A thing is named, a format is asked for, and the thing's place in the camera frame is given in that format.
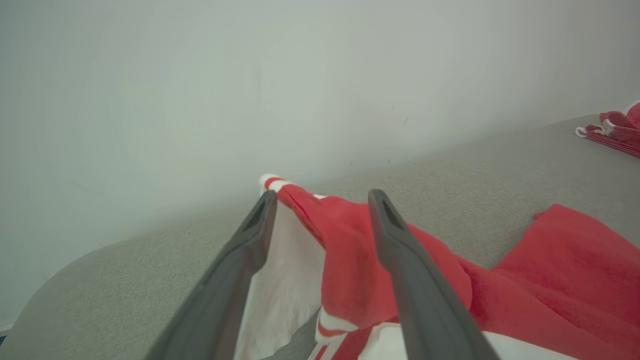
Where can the red and white shirt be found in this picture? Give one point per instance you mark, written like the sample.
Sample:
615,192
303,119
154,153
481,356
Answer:
350,260

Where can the red shorts with white stripe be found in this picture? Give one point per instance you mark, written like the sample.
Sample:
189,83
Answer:
622,132

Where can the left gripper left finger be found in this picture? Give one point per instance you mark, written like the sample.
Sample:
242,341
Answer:
225,290

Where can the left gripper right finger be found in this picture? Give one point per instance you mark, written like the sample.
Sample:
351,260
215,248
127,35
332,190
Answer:
420,295

